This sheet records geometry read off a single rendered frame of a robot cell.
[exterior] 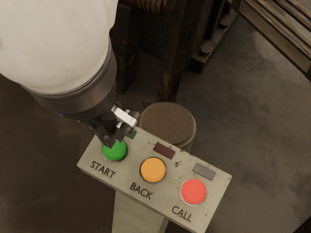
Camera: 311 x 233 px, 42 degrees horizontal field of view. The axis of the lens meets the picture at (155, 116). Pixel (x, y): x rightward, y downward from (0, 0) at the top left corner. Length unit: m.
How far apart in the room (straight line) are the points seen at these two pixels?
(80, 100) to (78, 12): 0.12
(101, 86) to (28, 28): 0.13
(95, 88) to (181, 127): 0.49
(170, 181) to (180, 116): 0.21
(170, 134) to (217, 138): 0.68
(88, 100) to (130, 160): 0.33
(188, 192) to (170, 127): 0.21
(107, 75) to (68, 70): 0.07
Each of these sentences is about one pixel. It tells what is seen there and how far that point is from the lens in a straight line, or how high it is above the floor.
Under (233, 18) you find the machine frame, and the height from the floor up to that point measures 0.07.
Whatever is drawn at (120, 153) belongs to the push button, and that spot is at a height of 0.61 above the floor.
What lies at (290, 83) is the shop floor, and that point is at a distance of 1.78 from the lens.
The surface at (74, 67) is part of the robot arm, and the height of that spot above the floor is 0.97.
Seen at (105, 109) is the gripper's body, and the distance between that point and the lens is 0.43.
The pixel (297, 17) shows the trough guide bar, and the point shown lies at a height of 0.69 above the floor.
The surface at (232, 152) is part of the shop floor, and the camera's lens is 1.47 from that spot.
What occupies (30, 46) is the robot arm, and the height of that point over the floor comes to 1.01.
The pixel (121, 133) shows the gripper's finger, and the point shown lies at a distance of 0.49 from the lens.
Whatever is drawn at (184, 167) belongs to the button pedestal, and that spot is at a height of 0.61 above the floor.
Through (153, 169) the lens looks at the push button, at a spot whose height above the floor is 0.61.
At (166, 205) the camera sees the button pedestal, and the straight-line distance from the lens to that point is 0.67.
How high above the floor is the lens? 1.19
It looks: 53 degrees down
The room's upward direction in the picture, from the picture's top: 11 degrees clockwise
